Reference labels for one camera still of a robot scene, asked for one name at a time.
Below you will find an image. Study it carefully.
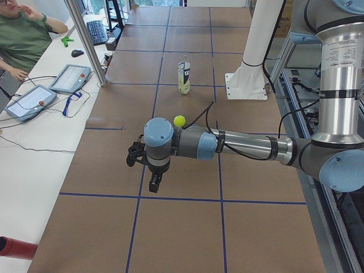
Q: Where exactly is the black computer mouse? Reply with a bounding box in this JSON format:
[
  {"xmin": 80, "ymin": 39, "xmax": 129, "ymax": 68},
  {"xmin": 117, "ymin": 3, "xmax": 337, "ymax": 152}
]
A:
[{"xmin": 71, "ymin": 49, "xmax": 84, "ymax": 58}]

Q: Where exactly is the clear tennis ball can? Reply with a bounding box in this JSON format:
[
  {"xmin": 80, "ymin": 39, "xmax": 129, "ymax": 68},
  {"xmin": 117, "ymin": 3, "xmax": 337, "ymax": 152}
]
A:
[{"xmin": 177, "ymin": 61, "xmax": 191, "ymax": 94}]

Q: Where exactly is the yellow tennis ball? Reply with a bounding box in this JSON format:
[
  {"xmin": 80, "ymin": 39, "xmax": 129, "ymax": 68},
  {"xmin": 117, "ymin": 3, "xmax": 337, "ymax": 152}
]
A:
[{"xmin": 173, "ymin": 115, "xmax": 186, "ymax": 127}]

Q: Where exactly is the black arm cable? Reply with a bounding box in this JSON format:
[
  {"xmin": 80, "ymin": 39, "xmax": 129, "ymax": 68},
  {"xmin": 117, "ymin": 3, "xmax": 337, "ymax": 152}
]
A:
[{"xmin": 184, "ymin": 101, "xmax": 288, "ymax": 160}]

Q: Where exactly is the white pedestal column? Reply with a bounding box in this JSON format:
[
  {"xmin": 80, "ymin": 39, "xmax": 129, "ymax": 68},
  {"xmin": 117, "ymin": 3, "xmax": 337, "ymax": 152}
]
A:
[{"xmin": 225, "ymin": 0, "xmax": 285, "ymax": 100}]

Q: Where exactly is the near teach pendant tablet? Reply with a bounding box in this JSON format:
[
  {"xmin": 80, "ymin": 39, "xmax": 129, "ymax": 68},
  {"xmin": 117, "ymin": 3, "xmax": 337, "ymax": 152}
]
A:
[{"xmin": 5, "ymin": 85, "xmax": 57, "ymax": 122}]

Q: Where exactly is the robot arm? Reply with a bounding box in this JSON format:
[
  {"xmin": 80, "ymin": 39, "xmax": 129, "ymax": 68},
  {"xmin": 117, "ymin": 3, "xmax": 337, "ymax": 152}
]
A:
[{"xmin": 143, "ymin": 1, "xmax": 363, "ymax": 192}]

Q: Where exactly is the aluminium frame post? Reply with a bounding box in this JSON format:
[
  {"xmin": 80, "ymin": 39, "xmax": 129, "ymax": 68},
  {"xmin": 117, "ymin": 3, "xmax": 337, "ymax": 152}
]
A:
[{"xmin": 65, "ymin": 0, "xmax": 107, "ymax": 86}]

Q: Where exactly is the blue lanyard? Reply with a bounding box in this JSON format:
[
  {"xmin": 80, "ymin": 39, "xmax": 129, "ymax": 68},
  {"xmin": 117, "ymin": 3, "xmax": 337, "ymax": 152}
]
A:
[{"xmin": 62, "ymin": 91, "xmax": 82, "ymax": 117}]

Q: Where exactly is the person in green shirt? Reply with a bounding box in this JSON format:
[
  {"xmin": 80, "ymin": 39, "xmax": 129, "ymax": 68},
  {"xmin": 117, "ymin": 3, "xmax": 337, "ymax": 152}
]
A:
[{"xmin": 1, "ymin": 1, "xmax": 68, "ymax": 81}]

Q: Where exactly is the far teach pendant tablet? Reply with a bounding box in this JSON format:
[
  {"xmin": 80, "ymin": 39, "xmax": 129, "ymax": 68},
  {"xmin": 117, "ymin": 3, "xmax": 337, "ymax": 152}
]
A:
[{"xmin": 49, "ymin": 64, "xmax": 91, "ymax": 94}]

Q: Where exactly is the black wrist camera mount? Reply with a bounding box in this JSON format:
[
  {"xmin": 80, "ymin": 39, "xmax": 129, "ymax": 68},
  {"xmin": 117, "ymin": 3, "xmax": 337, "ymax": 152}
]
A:
[{"xmin": 126, "ymin": 134, "xmax": 148, "ymax": 167}]

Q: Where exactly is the black keyboard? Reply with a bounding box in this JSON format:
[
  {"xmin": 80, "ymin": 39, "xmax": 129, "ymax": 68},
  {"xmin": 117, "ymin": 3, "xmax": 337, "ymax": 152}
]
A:
[{"xmin": 86, "ymin": 20, "xmax": 107, "ymax": 46}]

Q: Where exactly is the green clamp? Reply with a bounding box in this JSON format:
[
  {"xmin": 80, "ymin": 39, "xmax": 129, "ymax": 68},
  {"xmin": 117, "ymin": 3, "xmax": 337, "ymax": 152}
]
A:
[{"xmin": 61, "ymin": 36, "xmax": 74, "ymax": 48}]

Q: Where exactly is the teach pendant tablet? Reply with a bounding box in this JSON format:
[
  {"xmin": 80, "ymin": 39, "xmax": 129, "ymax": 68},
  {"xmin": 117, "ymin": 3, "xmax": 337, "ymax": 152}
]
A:
[
  {"xmin": 49, "ymin": 64, "xmax": 91, "ymax": 94},
  {"xmin": 5, "ymin": 85, "xmax": 57, "ymax": 122}
]

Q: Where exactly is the red cylinder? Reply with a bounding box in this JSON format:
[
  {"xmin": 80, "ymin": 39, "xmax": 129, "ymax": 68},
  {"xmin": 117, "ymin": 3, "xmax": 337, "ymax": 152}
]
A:
[{"xmin": 1, "ymin": 237, "xmax": 38, "ymax": 260}]

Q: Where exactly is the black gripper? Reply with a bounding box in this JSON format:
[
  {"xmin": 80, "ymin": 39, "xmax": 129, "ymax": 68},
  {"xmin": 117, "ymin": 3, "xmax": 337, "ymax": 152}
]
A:
[{"xmin": 148, "ymin": 162, "xmax": 169, "ymax": 192}]

